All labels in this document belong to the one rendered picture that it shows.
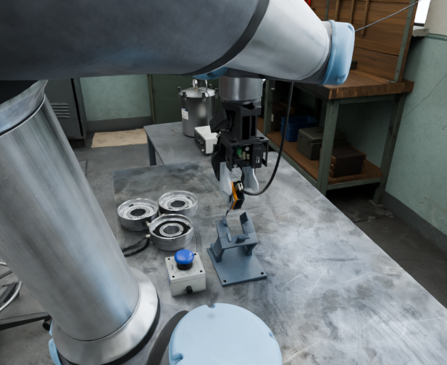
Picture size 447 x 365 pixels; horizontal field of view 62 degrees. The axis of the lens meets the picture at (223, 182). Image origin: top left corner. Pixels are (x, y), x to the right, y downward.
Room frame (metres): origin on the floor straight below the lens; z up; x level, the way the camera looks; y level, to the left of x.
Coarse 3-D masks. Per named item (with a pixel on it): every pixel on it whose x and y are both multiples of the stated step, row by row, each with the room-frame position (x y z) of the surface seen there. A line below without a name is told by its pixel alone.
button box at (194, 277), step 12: (168, 264) 0.60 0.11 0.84; (180, 264) 0.60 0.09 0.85; (192, 264) 0.60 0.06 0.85; (168, 276) 0.58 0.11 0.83; (180, 276) 0.57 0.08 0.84; (192, 276) 0.57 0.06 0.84; (204, 276) 0.58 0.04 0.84; (180, 288) 0.56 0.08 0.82; (192, 288) 0.57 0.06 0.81; (204, 288) 0.58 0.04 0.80
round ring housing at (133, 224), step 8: (136, 200) 0.88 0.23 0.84; (144, 200) 0.88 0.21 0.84; (120, 208) 0.84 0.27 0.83; (136, 208) 0.85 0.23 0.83; (144, 208) 0.85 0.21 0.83; (152, 208) 0.85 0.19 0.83; (120, 216) 0.79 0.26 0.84; (128, 216) 0.81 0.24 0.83; (136, 216) 0.85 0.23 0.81; (144, 216) 0.81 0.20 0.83; (152, 216) 0.80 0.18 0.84; (120, 224) 0.79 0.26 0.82; (128, 224) 0.78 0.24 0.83; (136, 224) 0.78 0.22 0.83; (144, 224) 0.78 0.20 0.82
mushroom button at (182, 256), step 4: (176, 252) 0.61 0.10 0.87; (180, 252) 0.60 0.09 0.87; (184, 252) 0.60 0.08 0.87; (188, 252) 0.60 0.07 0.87; (192, 252) 0.61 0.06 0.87; (176, 256) 0.59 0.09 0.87; (180, 256) 0.59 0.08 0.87; (184, 256) 0.59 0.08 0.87; (188, 256) 0.59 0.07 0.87; (192, 256) 0.59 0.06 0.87; (176, 260) 0.59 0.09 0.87; (180, 260) 0.58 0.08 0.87; (184, 260) 0.58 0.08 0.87; (188, 260) 0.58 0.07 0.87; (192, 260) 0.59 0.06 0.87; (184, 264) 0.59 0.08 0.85
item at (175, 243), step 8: (168, 216) 0.80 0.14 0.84; (176, 216) 0.80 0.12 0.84; (184, 216) 0.79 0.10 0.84; (152, 224) 0.76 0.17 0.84; (168, 224) 0.77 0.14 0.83; (176, 224) 0.77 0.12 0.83; (192, 224) 0.76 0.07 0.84; (152, 232) 0.72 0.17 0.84; (160, 232) 0.74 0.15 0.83; (168, 232) 0.77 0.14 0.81; (176, 232) 0.77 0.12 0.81; (192, 232) 0.74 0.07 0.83; (152, 240) 0.72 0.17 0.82; (160, 240) 0.70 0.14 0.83; (168, 240) 0.70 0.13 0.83; (176, 240) 0.70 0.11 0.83; (184, 240) 0.71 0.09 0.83; (160, 248) 0.71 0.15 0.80; (168, 248) 0.70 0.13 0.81; (176, 248) 0.71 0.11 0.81
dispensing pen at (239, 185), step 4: (240, 180) 0.64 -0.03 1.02; (236, 184) 0.64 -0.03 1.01; (240, 184) 0.63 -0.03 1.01; (236, 188) 0.65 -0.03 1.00; (240, 188) 0.63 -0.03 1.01; (236, 192) 0.65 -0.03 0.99; (240, 192) 0.66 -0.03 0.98; (240, 196) 0.65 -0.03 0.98; (240, 200) 0.64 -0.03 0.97; (236, 204) 0.65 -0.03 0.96; (240, 204) 0.66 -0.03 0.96; (236, 208) 0.66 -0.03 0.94; (240, 208) 0.67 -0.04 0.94
